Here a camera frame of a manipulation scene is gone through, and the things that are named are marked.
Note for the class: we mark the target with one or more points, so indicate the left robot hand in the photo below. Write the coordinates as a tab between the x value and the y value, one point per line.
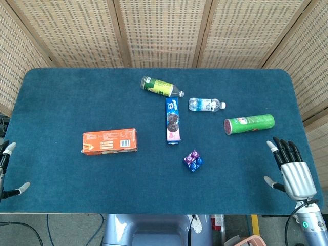
10	147

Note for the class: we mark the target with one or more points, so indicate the green label plastic bottle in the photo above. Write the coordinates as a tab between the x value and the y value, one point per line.
159	87

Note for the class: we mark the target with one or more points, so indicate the green chips can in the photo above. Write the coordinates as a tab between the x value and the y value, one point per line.
251	123

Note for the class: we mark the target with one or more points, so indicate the orange snack box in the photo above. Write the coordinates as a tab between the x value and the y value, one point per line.
110	141

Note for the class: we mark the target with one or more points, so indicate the blue table mat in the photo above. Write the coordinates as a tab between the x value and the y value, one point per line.
77	184

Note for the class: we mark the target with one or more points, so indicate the woven folding screen panel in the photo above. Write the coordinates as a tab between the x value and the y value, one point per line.
320	148
77	33
164	33
251	33
15	64
307	64

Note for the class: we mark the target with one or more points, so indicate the pink plastic basket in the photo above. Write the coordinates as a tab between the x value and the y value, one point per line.
246	241

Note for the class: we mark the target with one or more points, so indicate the blue toy block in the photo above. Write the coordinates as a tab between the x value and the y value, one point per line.
197	164

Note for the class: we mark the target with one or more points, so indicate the red canister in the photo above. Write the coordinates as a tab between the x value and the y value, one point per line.
217	222

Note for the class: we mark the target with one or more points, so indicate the purple plastic block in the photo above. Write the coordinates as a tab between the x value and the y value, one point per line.
191	155

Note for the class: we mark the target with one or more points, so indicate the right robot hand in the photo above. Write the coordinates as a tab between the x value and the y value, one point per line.
298	176

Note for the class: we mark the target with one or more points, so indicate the white perforated bracket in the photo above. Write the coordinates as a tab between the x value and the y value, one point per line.
196	225

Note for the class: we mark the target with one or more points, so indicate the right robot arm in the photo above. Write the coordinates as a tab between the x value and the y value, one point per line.
314	225

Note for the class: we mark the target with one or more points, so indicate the clear water bottle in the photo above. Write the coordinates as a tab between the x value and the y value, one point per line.
205	104

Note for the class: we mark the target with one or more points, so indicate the grey robot torso base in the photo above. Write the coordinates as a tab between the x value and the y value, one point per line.
153	230

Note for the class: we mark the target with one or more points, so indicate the blue cookie box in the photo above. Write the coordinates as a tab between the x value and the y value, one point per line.
173	120

